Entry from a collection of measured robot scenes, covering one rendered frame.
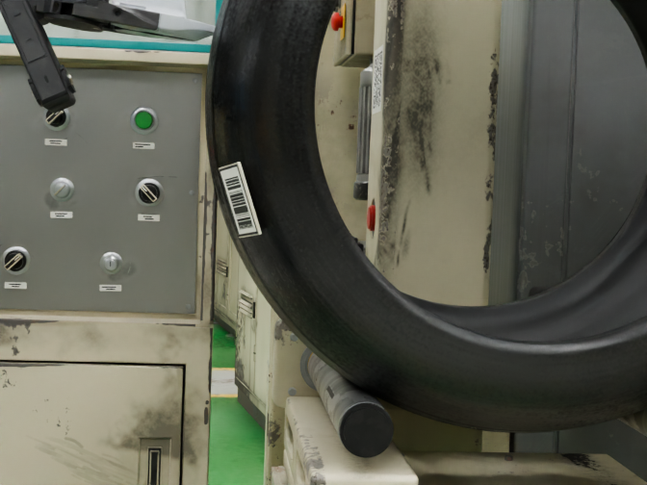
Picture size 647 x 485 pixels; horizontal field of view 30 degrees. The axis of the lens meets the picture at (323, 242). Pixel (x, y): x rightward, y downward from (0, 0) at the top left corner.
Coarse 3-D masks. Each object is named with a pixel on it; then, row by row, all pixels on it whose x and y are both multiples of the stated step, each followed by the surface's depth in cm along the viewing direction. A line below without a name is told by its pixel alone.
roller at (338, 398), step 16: (320, 368) 122; (320, 384) 117; (336, 384) 110; (352, 384) 107; (336, 400) 104; (352, 400) 100; (368, 400) 99; (336, 416) 101; (352, 416) 98; (368, 416) 98; (384, 416) 98; (352, 432) 98; (368, 432) 98; (384, 432) 98; (352, 448) 98; (368, 448) 98; (384, 448) 98
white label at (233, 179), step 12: (228, 168) 97; (240, 168) 95; (228, 180) 98; (240, 180) 96; (228, 192) 98; (240, 192) 97; (240, 204) 97; (252, 204) 96; (240, 216) 98; (252, 216) 96; (240, 228) 99; (252, 228) 96
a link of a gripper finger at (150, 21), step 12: (96, 0) 101; (72, 12) 101; (84, 12) 101; (96, 12) 101; (108, 12) 101; (120, 12) 101; (132, 12) 102; (144, 12) 102; (132, 24) 101; (144, 24) 102; (156, 24) 102
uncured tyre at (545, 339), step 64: (256, 0) 97; (320, 0) 95; (640, 0) 125; (256, 64) 96; (256, 128) 96; (256, 192) 97; (320, 192) 96; (640, 192) 128; (256, 256) 99; (320, 256) 97; (640, 256) 126; (320, 320) 99; (384, 320) 97; (448, 320) 125; (512, 320) 125; (576, 320) 126; (640, 320) 100; (384, 384) 101; (448, 384) 98; (512, 384) 99; (576, 384) 99; (640, 384) 100
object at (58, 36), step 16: (192, 0) 165; (208, 0) 165; (0, 16) 163; (192, 16) 165; (208, 16) 166; (0, 32) 163; (48, 32) 164; (64, 32) 164; (80, 32) 164; (112, 32) 165; (128, 48) 164; (144, 48) 164; (160, 48) 165; (176, 48) 165; (192, 48) 165; (208, 48) 165
